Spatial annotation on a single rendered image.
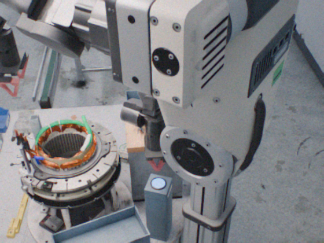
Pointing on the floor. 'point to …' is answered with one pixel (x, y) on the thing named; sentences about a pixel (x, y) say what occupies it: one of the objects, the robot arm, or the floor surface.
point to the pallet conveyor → (50, 73)
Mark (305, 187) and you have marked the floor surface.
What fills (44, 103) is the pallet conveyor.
